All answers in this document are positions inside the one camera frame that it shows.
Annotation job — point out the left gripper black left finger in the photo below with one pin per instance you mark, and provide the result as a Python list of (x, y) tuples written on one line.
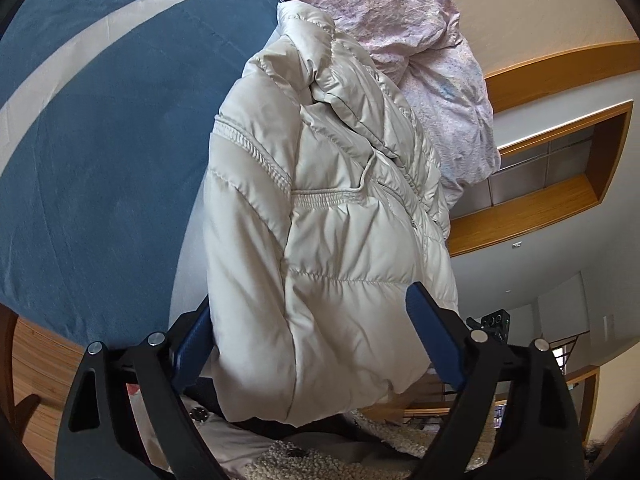
[(124, 417)]

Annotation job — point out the blue white striped bedsheet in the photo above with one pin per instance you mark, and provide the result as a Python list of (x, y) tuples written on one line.
[(106, 110)]

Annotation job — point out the pink floral duvet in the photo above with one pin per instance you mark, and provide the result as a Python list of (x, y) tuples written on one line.
[(420, 46)]

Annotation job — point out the beige puffer jacket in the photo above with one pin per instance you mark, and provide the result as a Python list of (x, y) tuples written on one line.
[(323, 204)]

